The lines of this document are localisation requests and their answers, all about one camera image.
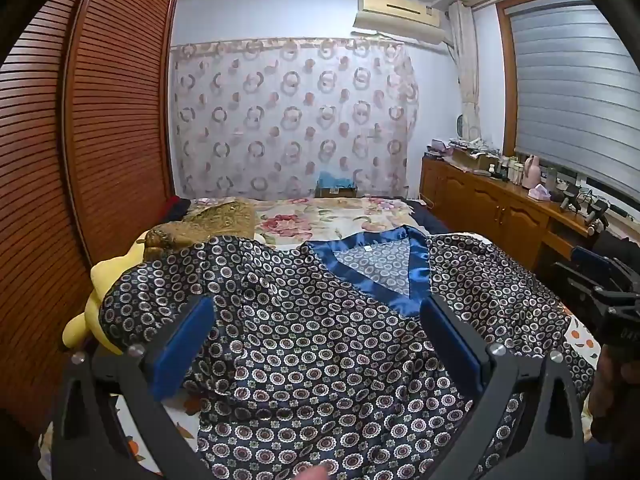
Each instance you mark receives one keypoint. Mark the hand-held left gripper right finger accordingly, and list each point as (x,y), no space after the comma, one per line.
(452,345)

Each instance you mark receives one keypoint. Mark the navy circle-patterned satin shirt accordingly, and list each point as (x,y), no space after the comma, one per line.
(310,360)

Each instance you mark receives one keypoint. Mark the person's right hand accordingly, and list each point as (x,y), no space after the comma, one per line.
(612,390)

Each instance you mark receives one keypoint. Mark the wooden louvred wardrobe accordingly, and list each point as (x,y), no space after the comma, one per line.
(115,135)

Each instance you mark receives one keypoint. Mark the yellow plush toy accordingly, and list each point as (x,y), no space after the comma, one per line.
(95,305)

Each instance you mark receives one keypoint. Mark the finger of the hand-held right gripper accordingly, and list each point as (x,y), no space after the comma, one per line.
(592,259)

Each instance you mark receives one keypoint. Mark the open cardboard box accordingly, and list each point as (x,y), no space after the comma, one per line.
(472,160)

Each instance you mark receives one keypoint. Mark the gold patterned pillow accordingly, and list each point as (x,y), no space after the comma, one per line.
(215,220)

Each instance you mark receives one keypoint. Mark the beige window curtain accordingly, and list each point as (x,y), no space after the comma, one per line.
(467,70)

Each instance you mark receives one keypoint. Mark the wooden sideboard cabinet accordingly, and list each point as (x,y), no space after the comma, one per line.
(480,200)

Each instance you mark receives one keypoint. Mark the wall air conditioner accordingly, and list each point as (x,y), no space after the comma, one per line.
(395,15)

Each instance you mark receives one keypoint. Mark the dark blue blanket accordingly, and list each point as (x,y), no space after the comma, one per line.
(430,220)

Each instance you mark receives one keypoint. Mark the red bed sheet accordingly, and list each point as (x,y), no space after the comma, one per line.
(175,207)

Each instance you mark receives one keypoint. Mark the pink tissue pack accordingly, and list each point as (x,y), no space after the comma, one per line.
(540,193)

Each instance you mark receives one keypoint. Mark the sheer circle-patterned curtain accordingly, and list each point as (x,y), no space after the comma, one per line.
(290,120)

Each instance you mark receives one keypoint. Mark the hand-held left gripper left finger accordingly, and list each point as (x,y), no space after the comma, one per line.
(182,345)

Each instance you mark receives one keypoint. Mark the floral blanket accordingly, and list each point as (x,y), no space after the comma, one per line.
(310,220)

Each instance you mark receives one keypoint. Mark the grey window blind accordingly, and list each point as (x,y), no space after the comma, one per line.
(575,85)

